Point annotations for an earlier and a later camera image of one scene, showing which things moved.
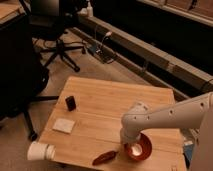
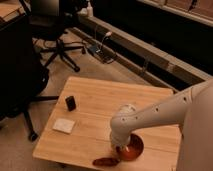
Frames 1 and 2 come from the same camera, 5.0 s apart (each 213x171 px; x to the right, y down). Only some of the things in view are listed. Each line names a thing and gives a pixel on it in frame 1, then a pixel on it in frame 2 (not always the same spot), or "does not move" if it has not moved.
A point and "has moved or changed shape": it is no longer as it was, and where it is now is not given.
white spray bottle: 89,10 does not move
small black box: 70,103 does not move
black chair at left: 23,78 does not move
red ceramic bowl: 140,149 has moved or changed shape
